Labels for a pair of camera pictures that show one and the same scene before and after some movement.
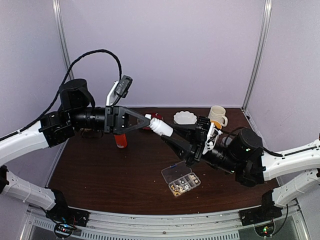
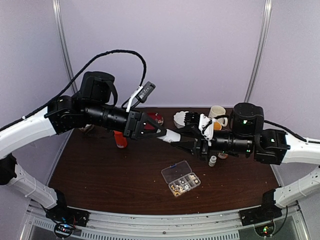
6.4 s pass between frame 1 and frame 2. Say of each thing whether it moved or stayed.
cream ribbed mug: stayed
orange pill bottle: stayed
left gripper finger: moved
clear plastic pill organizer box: stayed
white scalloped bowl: stayed
